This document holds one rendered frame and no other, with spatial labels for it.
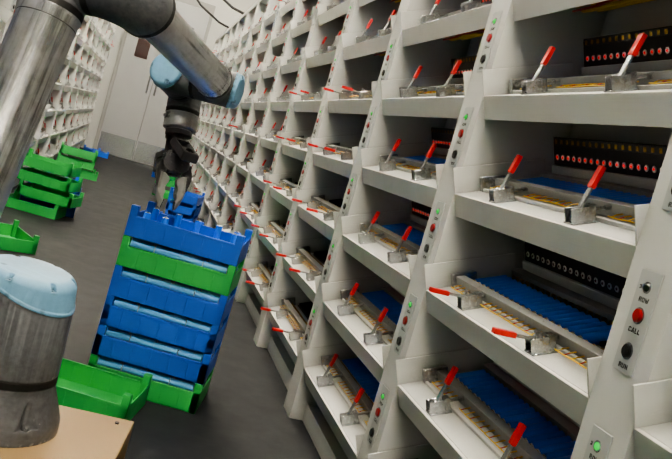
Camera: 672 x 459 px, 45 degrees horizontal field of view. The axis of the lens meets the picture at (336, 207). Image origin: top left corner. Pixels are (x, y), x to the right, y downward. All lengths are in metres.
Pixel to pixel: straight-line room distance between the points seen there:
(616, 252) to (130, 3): 0.95
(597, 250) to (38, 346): 0.87
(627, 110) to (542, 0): 0.42
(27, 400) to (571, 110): 0.97
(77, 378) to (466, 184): 1.15
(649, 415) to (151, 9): 1.08
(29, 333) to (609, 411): 0.87
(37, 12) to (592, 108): 0.96
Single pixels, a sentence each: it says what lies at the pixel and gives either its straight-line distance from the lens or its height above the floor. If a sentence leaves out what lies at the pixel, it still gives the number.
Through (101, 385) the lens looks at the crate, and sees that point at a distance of 2.20.
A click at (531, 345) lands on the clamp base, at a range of 1.21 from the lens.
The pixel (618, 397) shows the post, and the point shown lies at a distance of 1.02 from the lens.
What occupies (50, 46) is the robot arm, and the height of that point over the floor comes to 0.79.
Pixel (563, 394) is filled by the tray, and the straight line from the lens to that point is 1.13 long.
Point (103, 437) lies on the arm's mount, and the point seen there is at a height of 0.16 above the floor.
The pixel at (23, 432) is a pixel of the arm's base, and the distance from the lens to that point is 1.43.
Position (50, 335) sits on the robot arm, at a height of 0.33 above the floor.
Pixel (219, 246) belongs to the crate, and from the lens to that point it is 2.10.
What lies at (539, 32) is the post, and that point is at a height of 1.08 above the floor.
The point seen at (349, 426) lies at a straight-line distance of 1.92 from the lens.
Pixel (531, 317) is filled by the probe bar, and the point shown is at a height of 0.58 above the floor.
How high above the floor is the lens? 0.73
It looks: 3 degrees down
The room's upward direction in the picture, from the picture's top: 16 degrees clockwise
